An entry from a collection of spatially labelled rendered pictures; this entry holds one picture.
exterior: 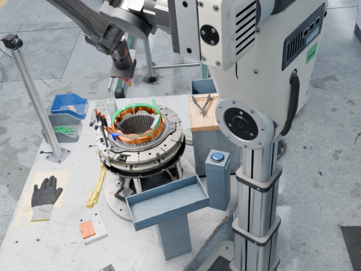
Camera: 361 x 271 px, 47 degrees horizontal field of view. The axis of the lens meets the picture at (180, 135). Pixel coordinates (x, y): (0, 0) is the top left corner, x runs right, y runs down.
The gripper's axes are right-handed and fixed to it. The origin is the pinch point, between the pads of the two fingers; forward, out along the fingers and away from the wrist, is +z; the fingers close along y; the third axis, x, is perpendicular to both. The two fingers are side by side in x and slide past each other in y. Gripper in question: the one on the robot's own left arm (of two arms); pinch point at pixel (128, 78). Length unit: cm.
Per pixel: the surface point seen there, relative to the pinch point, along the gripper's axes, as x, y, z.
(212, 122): 28.1, 0.4, 25.4
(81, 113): -42, -21, 71
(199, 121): 23.1, -0.1, 26.0
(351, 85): 128, -124, 181
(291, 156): 78, -44, 154
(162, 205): 15.8, 36.6, 16.3
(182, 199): 22.0, 33.4, 17.0
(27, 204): -45, 35, 49
